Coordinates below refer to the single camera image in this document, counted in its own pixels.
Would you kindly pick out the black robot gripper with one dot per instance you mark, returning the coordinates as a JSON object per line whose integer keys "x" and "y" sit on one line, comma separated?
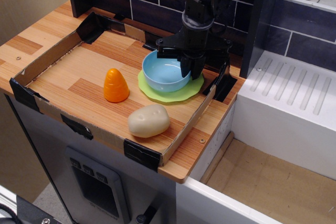
{"x": 194, "y": 42}

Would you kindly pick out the light blue plastic bowl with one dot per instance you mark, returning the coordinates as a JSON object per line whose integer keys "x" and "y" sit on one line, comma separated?
{"x": 163, "y": 74}

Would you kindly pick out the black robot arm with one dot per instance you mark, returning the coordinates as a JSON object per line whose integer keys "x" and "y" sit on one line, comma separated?
{"x": 202, "y": 13}

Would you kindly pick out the green plastic plate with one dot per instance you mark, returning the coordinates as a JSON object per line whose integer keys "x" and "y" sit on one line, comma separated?
{"x": 191, "y": 89}

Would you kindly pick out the cardboard fence with black tape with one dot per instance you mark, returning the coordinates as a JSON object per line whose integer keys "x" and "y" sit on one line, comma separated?
{"x": 68, "y": 79}

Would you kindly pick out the beige toy potato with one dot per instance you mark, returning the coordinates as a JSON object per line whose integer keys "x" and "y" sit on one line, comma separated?
{"x": 148, "y": 121}

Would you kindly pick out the orange toy carrot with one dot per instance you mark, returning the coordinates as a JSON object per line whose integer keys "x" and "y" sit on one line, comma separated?
{"x": 115, "y": 87}

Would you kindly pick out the white toy sink basin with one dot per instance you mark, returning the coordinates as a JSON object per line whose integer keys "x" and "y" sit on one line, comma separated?
{"x": 272, "y": 160}

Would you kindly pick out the grey toy oven front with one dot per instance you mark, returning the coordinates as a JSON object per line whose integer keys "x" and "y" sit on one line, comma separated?
{"x": 95, "y": 183}

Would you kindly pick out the black device bottom left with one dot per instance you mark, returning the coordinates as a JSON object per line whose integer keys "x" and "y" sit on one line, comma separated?
{"x": 21, "y": 211}

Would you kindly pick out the dark grey vertical post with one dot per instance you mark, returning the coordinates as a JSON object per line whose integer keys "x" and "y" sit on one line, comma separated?
{"x": 259, "y": 27}

